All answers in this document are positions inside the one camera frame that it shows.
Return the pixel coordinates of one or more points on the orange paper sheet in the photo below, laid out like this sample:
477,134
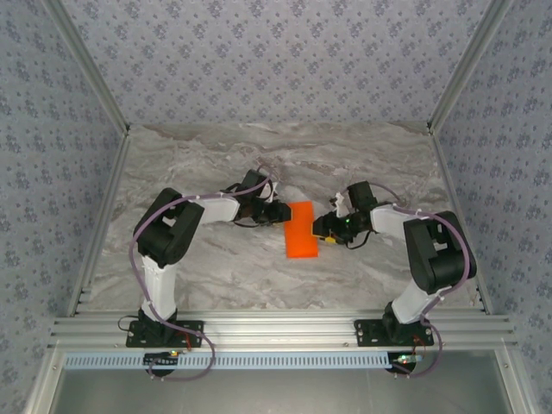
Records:
302,241

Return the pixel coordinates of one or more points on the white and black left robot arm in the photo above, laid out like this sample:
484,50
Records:
159,284

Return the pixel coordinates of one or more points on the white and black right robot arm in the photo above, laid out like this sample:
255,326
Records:
414,302

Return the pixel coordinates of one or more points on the grey metal sheet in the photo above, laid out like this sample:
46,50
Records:
280,392

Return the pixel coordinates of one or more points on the small black circuit board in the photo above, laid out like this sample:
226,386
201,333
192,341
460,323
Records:
403,359
161,359

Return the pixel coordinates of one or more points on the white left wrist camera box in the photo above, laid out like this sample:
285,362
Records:
269,194

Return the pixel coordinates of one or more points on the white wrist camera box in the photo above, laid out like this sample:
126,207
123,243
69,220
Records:
339,205
269,194

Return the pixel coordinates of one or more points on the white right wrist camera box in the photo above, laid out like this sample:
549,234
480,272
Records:
339,205

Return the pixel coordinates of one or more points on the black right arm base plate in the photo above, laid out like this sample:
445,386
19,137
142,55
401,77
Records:
366,335

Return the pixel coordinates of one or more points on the aluminium table side rail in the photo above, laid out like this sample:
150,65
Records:
457,194
103,215

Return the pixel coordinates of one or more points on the aluminium mounting rail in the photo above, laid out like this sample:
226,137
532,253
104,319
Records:
280,330

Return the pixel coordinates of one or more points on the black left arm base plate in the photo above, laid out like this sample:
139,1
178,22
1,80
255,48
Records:
194,335

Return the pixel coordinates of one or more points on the aluminium corner post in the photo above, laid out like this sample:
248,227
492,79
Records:
470,64
86,64

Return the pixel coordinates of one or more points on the aluminium frame bar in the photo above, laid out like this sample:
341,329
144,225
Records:
43,388
515,388

